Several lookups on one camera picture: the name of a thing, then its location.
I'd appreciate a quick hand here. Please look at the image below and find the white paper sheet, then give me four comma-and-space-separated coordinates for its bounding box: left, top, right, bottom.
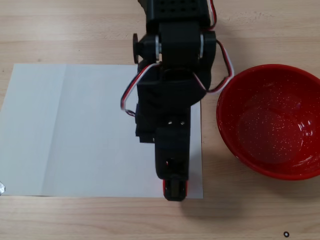
0, 63, 205, 200

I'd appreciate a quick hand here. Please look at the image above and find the red cube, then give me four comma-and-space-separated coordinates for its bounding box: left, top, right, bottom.
161, 178, 190, 198

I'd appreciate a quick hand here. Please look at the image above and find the red speckled bowl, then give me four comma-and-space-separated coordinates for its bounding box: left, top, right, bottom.
216, 63, 320, 181

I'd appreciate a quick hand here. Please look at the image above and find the red white black servo wire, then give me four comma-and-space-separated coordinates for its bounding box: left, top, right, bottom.
194, 0, 236, 94
120, 62, 163, 118

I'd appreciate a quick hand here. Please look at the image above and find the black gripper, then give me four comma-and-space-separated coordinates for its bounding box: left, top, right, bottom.
134, 66, 208, 202

